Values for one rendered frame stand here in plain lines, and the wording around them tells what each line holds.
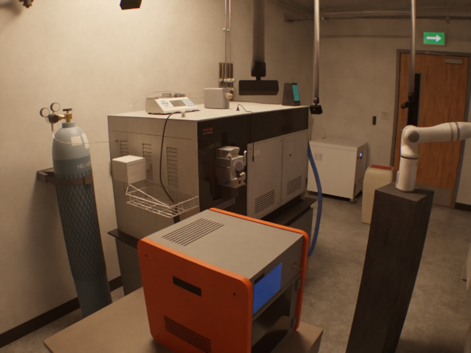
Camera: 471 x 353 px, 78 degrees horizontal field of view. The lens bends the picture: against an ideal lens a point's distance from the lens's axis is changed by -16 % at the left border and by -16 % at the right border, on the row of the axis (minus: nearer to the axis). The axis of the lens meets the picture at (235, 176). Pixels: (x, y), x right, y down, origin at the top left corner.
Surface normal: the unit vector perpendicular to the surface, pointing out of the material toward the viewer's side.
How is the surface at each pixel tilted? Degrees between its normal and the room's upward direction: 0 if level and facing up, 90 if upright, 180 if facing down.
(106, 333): 0
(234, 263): 0
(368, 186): 93
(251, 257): 0
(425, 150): 90
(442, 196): 90
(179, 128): 90
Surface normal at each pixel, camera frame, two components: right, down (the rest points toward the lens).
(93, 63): 0.82, 0.15
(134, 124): -0.58, 0.22
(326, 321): 0.00, -0.96
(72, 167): 0.40, 0.25
